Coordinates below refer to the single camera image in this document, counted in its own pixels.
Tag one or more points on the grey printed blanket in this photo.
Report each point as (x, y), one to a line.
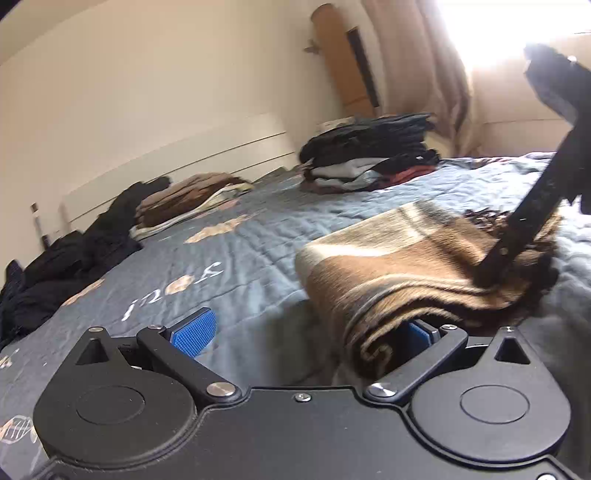
(231, 277)

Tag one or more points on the beige curtain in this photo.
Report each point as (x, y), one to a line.
(429, 69)

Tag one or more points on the stack of folded brown clothes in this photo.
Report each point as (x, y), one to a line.
(184, 198)

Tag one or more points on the stack of folded dark clothes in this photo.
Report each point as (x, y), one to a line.
(369, 143)

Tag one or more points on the brown plaid scarf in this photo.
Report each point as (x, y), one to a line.
(392, 267)

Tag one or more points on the tan upright board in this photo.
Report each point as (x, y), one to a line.
(337, 60)

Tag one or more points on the white headboard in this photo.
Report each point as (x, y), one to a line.
(184, 157)

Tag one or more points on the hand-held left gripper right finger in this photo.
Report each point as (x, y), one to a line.
(421, 333)

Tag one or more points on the pile of dark clothes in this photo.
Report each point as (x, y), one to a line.
(69, 263)

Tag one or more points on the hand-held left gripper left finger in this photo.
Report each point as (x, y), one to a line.
(194, 332)

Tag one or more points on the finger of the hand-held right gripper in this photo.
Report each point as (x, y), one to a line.
(531, 217)

